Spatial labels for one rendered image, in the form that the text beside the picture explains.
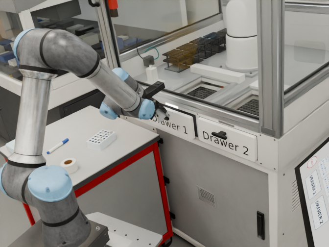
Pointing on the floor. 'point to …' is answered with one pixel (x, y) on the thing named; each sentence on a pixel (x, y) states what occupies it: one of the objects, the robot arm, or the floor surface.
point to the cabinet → (228, 194)
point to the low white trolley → (110, 170)
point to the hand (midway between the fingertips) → (165, 113)
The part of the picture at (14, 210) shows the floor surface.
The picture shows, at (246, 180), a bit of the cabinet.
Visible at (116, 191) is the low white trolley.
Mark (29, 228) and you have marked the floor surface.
